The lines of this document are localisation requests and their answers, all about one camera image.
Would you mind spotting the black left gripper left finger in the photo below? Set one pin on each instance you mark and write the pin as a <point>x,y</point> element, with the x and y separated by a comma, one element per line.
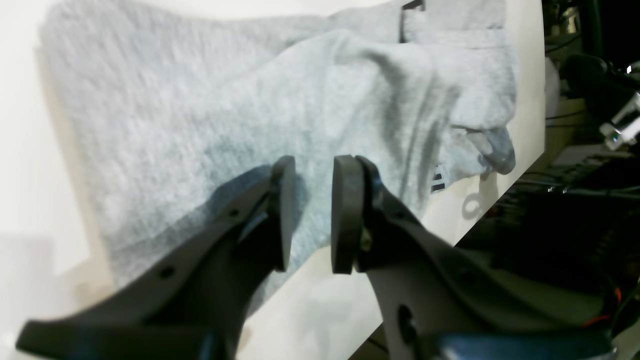
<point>192,304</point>

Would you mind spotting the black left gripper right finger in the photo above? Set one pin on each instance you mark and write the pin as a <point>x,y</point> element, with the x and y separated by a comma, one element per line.
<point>435,302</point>

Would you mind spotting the grey T-shirt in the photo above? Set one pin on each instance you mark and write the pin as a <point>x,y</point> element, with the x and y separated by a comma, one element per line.
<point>176,116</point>

